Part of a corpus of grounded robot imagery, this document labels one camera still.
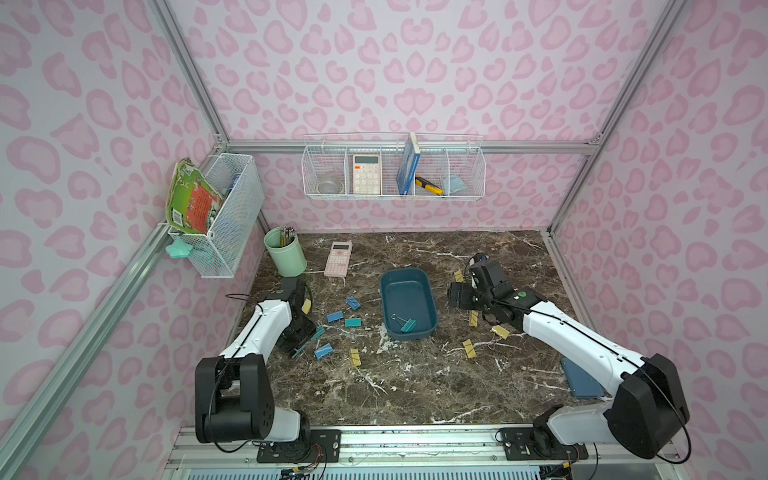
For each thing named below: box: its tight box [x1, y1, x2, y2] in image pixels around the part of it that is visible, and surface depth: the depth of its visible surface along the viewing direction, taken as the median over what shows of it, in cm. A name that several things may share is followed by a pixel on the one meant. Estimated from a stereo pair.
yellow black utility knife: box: [415, 176, 445, 196], surface depth 98 cm
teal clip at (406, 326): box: [391, 313, 417, 333], surface depth 95 cm
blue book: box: [396, 132, 421, 197], surface depth 88 cm
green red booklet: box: [166, 157, 224, 234], surface depth 73 cm
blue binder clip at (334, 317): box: [326, 311, 344, 323], surface depth 97 cm
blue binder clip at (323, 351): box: [314, 343, 333, 359], surface depth 90 cm
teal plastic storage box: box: [380, 268, 439, 341], surface depth 98 cm
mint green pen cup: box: [264, 225, 307, 278], surface depth 103 cm
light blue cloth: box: [443, 174, 466, 195], surface depth 102 cm
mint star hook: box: [165, 235, 193, 259], surface depth 64 cm
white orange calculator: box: [353, 154, 380, 195], surface depth 96 cm
